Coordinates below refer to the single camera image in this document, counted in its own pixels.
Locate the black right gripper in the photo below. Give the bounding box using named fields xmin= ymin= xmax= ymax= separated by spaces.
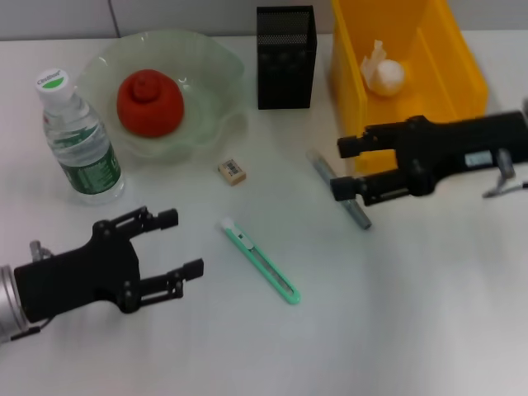
xmin=331 ymin=109 xmax=528 ymax=208

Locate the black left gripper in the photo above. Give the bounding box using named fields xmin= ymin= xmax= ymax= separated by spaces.
xmin=14 ymin=205 xmax=205 ymax=325

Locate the green utility knife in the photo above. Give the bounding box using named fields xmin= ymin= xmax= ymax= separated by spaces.
xmin=218 ymin=217 xmax=302 ymax=306

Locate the white paper ball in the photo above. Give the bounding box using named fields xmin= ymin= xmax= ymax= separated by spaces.
xmin=361 ymin=39 xmax=406 ymax=98

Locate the clear green-label water bottle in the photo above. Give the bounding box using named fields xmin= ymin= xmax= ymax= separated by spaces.
xmin=33 ymin=68 xmax=126 ymax=207

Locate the red-orange fruit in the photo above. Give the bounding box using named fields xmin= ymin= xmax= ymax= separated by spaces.
xmin=115 ymin=68 xmax=186 ymax=139

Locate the grey pen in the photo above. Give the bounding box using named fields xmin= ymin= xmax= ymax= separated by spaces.
xmin=305 ymin=148 xmax=373 ymax=231

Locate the beige eraser with barcode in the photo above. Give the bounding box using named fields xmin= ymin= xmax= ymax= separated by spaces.
xmin=217 ymin=158 xmax=248 ymax=186

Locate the black mesh pen holder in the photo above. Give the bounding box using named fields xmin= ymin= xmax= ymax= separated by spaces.
xmin=255 ymin=5 xmax=318 ymax=111

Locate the green glass fruit plate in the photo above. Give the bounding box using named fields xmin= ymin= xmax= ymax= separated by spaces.
xmin=76 ymin=28 xmax=250 ymax=164

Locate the yellow plastic bin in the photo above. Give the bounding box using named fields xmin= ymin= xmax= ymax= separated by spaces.
xmin=329 ymin=0 xmax=491 ymax=174

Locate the left gripper cable with plugs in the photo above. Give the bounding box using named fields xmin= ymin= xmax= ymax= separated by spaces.
xmin=10 ymin=241 xmax=53 ymax=342

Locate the gripper cable with plugs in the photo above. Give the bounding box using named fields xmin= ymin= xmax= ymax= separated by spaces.
xmin=482 ymin=148 xmax=528 ymax=199
xmin=10 ymin=241 xmax=53 ymax=342

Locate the right gripper cable with plugs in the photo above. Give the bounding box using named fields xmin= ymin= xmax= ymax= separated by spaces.
xmin=482 ymin=148 xmax=528 ymax=199

